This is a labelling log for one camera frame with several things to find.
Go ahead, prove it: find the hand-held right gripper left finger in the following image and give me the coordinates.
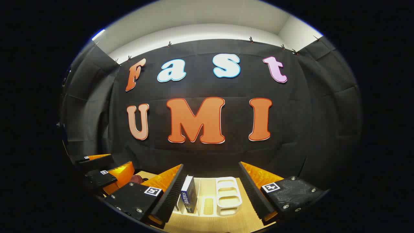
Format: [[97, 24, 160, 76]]
[[103, 163, 188, 229]]

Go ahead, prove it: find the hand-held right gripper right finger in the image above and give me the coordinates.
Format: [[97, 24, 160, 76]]
[[238, 161, 325, 226]]

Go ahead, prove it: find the blue spine book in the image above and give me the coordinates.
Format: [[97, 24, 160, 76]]
[[180, 175, 198, 214]]

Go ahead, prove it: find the white bookshelf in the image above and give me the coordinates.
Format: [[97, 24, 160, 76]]
[[173, 176, 243, 216]]

